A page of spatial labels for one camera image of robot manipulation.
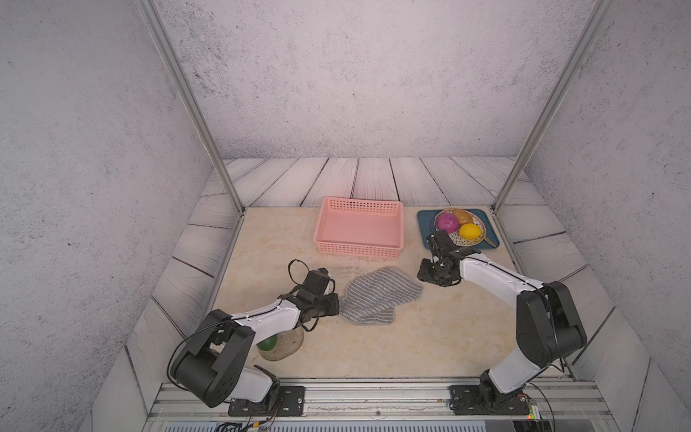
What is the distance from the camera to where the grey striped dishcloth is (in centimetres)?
89

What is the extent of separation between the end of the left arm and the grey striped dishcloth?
0.07 meters

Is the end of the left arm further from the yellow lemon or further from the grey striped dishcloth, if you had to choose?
the yellow lemon

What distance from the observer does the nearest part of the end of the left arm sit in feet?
2.16
